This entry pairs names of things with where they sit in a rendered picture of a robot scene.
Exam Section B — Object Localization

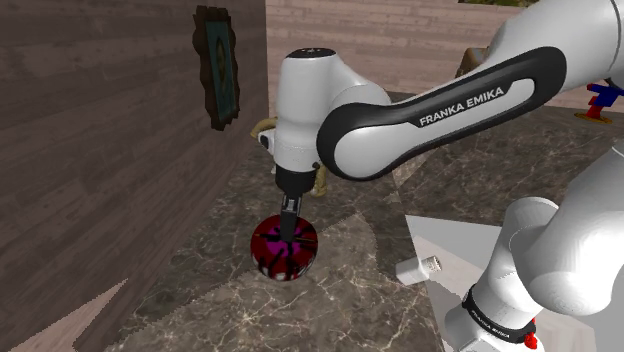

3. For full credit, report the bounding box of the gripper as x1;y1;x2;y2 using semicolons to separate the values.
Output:
274;164;319;244

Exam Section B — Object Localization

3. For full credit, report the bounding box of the red bowl with black pattern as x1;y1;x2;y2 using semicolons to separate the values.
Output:
249;215;320;282

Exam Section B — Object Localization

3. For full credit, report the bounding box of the tan curved object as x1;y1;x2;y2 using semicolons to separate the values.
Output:
455;46;492;80

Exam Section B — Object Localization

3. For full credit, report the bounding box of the red and blue figure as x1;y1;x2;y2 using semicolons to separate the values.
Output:
574;80;624;126

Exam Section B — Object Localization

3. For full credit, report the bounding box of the tan rope-like object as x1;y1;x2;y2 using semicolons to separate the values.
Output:
250;116;329;199

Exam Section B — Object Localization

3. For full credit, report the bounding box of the dark framed wall picture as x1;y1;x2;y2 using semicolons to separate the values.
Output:
191;4;242;132

